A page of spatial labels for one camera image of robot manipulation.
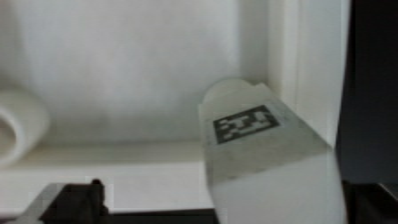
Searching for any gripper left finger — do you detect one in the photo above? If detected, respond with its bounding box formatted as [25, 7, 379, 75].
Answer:
[14, 179, 110, 224]

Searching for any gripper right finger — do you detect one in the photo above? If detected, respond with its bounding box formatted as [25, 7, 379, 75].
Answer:
[343, 181, 398, 224]

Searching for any white square table top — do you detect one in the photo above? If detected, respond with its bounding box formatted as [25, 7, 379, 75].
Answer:
[0, 0, 352, 214]

